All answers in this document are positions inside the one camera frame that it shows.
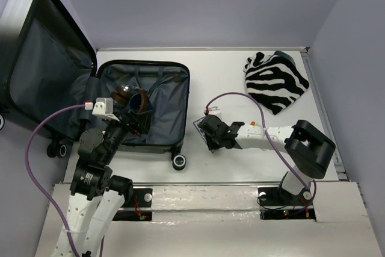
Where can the brown leather belt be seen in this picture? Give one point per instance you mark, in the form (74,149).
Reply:
(122,94)

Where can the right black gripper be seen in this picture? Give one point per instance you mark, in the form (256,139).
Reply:
(212,145)

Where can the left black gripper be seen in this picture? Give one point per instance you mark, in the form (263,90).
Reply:
(142,123)

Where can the dark blue cup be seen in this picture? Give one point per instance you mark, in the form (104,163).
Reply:
(137,103)

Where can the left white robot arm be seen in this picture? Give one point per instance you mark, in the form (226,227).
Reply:
(96,194)

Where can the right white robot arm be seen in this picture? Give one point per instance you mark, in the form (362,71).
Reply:
(304,149)

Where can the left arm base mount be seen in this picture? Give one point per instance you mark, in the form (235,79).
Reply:
(139,208)

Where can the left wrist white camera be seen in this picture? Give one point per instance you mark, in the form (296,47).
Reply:
(104,109)

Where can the black open suitcase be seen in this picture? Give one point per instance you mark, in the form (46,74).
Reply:
(48,64)

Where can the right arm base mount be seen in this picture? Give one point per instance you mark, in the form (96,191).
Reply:
(277,204)

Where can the wrist white camera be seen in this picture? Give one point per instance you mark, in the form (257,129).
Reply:
(214,111)
(104,109)

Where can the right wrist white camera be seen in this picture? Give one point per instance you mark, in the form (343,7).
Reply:
(214,111)

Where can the zebra striped cloth bag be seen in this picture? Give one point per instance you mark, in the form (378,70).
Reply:
(274,81)

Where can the clear blue pin package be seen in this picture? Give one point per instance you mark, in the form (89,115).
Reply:
(207,139)

